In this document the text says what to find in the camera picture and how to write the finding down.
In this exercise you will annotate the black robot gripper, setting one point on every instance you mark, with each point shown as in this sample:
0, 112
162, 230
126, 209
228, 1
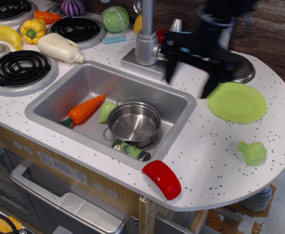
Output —
198, 44

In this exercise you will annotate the green toy broccoli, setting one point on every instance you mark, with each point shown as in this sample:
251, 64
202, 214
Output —
254, 153

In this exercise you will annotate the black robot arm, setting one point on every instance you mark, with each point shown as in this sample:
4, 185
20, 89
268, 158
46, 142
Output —
221, 13

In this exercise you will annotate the steel pot lid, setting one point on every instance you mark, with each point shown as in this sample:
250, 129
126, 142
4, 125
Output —
245, 72

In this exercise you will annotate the stainless steel pot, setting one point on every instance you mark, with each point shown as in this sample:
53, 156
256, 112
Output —
134, 122

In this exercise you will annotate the blue plastic bowl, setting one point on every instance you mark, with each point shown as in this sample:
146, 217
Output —
187, 50

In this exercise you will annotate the grey support pole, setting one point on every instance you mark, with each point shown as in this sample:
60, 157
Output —
226, 36

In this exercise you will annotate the red toy cup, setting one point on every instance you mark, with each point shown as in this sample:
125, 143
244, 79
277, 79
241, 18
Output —
161, 35

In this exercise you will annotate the light green plate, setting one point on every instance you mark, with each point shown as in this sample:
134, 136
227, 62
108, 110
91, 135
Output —
237, 102

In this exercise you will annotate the silver toy faucet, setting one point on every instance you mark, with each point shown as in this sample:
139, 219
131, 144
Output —
146, 58

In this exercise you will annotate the yellow toy corn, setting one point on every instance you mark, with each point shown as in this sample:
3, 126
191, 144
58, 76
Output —
138, 24

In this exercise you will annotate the green toy cabbage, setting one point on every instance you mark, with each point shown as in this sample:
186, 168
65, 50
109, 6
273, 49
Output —
115, 19

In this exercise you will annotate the light green toy pear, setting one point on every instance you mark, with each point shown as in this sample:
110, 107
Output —
106, 109

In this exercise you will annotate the green toy can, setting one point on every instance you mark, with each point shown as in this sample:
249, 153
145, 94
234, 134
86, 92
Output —
130, 150

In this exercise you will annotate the red toy cheese wedge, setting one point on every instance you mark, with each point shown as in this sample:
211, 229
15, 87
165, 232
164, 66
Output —
164, 178

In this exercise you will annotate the back right stove burner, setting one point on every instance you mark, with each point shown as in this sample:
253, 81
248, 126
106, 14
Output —
86, 32

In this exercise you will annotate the stove burner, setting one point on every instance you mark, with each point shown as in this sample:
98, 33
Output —
16, 12
86, 32
26, 72

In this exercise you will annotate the orange toy carrot in sink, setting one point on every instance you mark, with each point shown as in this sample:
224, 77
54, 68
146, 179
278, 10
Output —
82, 111

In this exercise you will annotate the purple toy onion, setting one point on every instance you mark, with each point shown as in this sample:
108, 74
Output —
73, 8

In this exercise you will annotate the cream toy bottle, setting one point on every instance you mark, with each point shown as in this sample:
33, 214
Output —
58, 47

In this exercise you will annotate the grey metal sink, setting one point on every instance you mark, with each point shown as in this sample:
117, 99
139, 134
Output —
90, 79

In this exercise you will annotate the small orange toy carrot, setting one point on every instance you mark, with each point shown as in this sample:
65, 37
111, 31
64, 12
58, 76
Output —
48, 17

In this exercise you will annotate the yellow toy bell pepper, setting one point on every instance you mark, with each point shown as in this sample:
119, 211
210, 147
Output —
33, 30

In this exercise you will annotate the front left stove burner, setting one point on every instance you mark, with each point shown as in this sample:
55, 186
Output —
26, 72

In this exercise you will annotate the back left stove burner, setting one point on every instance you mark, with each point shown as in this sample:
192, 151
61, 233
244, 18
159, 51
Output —
16, 12

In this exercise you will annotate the yellow toy banana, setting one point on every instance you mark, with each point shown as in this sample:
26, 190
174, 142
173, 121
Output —
11, 35

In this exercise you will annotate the yellow object bottom left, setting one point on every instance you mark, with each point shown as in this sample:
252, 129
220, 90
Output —
6, 228

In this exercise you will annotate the blue handled toy knife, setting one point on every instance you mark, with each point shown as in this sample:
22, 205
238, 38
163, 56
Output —
120, 38

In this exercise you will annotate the grey oven door handle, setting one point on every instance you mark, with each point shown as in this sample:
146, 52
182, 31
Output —
65, 210

